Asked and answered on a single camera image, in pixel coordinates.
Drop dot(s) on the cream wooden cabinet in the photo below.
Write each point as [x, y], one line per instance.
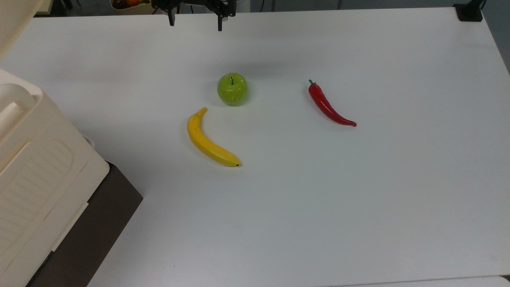
[36, 171]

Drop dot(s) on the basket of fruit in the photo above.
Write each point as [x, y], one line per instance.
[129, 4]

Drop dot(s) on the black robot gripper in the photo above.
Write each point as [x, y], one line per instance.
[199, 3]

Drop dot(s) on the yellow banana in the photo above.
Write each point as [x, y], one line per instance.
[203, 141]

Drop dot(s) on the cream cabinet door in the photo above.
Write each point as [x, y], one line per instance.
[18, 20]

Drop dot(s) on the dark brown drawer base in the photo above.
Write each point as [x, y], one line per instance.
[95, 223]

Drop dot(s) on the black table clamp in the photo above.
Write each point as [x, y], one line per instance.
[469, 12]

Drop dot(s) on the green apple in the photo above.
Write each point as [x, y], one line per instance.
[232, 89]

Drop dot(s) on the red chili pepper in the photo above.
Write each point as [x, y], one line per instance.
[324, 105]

